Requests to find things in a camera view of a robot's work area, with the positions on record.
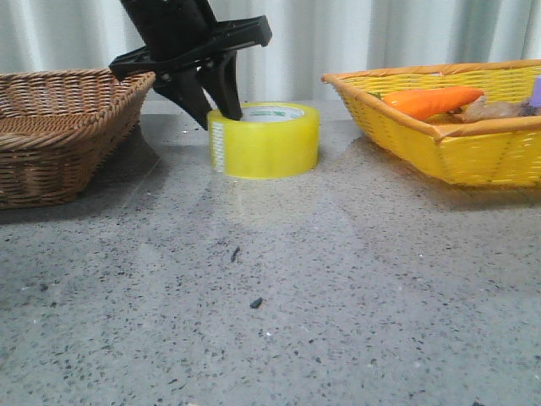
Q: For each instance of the white curtain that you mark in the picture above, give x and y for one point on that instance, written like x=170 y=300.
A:
x=309 y=38

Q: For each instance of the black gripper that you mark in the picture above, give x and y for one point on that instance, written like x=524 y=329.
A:
x=181 y=35

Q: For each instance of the purple foam cube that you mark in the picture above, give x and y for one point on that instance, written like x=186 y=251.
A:
x=535 y=98

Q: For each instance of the yellow woven basket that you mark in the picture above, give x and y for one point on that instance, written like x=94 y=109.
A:
x=499 y=152

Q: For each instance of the orange toy carrot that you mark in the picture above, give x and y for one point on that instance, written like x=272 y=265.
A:
x=421 y=104

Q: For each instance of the yellow packing tape roll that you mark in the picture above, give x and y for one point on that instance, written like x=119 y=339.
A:
x=271 y=140

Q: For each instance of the brown wicker basket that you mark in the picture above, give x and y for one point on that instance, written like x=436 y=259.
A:
x=58 y=127

